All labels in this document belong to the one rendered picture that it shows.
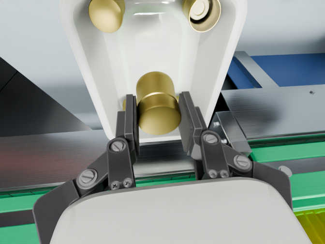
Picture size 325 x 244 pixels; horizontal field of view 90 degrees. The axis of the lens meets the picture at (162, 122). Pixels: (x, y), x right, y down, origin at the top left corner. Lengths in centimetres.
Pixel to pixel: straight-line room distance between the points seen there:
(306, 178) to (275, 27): 39
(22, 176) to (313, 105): 56
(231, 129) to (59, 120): 68
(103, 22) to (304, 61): 56
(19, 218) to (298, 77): 66
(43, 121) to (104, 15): 67
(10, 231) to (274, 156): 44
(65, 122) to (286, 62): 80
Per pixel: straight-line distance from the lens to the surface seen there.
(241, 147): 26
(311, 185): 32
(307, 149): 36
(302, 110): 39
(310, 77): 56
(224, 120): 30
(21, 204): 41
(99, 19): 21
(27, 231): 38
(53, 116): 83
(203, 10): 24
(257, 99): 37
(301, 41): 65
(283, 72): 54
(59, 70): 55
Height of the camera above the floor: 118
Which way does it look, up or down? 41 degrees down
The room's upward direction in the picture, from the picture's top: 171 degrees clockwise
